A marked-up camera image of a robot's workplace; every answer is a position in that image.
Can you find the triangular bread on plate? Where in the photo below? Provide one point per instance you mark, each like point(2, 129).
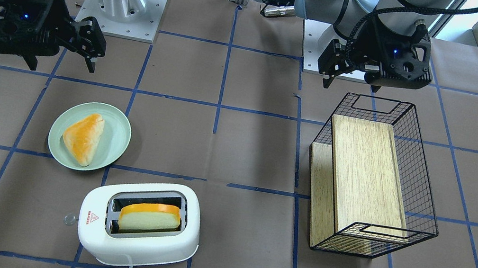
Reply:
point(83, 137)

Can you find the black wire basket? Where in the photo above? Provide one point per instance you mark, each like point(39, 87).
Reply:
point(416, 189)

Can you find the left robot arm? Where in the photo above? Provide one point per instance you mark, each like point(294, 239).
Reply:
point(347, 16)

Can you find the white toaster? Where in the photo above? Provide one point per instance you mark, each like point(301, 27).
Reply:
point(99, 233)

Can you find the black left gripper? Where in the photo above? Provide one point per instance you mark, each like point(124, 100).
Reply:
point(374, 44)

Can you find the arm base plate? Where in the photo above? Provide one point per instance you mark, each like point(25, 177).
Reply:
point(128, 19)
point(316, 37)

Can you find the wooden board in basket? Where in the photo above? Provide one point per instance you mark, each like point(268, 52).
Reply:
point(356, 203)

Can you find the light green plate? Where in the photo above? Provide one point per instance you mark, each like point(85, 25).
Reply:
point(114, 142)

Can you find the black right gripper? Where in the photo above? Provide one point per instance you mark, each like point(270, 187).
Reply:
point(58, 9)

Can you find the toaster lever knob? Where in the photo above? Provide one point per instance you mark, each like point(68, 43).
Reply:
point(70, 219)

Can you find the toast slice in toaster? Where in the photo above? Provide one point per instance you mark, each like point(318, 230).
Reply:
point(149, 217)

